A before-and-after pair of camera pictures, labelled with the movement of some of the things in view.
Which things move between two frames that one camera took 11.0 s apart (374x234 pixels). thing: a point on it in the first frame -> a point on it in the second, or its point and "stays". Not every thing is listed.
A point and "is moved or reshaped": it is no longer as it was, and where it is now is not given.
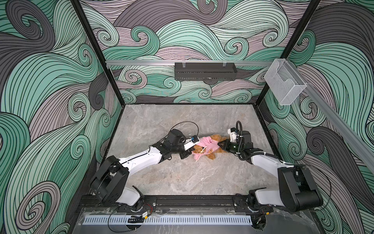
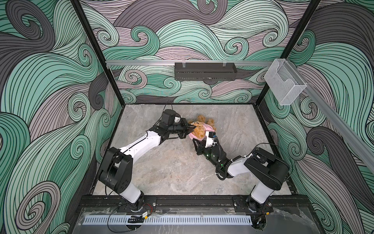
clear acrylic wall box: x=283 y=81 stays
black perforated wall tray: x=205 y=71 stays
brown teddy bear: x=200 y=149 is moved or reshaped
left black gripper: x=186 y=153 -> x=186 y=128
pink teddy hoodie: x=210 y=144 -> x=207 y=128
